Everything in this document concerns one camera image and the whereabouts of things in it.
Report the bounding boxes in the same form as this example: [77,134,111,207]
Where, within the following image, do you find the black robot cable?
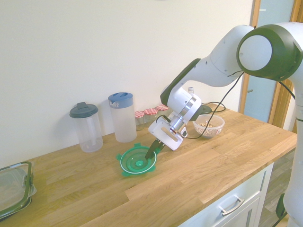
[156,70,296,140]

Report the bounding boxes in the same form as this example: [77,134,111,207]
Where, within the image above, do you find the clear pitcher with dark lid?
[69,102,103,153]

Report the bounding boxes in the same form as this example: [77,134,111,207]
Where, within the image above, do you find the white drawer with handle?
[178,162,276,227]

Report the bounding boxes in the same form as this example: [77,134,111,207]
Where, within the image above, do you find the clear plastic food container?
[193,114,225,140]

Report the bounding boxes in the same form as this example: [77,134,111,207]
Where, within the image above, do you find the clear pitcher with blue lid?
[108,92,138,143]

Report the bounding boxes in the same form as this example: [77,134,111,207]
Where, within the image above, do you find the wooden door with frosted glass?
[238,0,303,133]

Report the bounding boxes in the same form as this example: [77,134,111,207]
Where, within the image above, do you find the black kettle base cord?
[203,101,227,114]

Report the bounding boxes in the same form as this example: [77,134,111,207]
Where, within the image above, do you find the silver bar drawer handle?
[219,197,245,217]

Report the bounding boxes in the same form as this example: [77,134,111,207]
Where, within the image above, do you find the glass jar red checkered lid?
[134,110,145,131]
[143,108,158,130]
[156,105,169,119]

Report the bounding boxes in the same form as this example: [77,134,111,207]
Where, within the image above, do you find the rectangular container with clip lid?
[0,161,37,219]

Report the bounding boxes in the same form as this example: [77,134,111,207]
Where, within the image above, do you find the green round container lid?
[116,143,159,178]

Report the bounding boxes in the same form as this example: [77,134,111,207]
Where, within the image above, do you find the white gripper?
[144,115,184,159]

